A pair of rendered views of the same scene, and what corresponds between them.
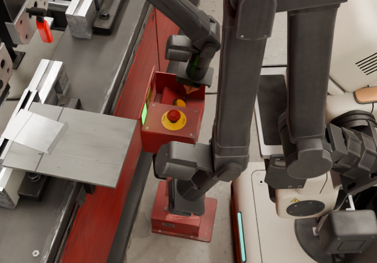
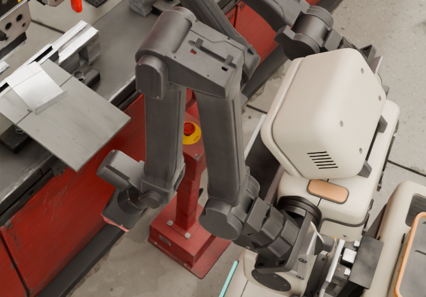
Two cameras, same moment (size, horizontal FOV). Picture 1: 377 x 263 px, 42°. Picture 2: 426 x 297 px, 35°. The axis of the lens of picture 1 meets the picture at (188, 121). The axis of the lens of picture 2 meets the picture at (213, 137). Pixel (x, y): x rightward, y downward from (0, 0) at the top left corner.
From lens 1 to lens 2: 0.47 m
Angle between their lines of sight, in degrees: 10
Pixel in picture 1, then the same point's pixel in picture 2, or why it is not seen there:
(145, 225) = (144, 230)
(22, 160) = (10, 109)
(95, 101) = (115, 81)
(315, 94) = (222, 163)
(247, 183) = not seen: hidden behind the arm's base
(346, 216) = not seen: outside the picture
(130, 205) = not seen: hidden behind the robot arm
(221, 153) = (146, 179)
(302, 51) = (205, 121)
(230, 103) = (151, 139)
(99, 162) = (75, 141)
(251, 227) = (238, 282)
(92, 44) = (144, 23)
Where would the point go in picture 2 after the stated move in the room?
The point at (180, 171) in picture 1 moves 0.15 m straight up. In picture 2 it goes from (115, 180) to (110, 137)
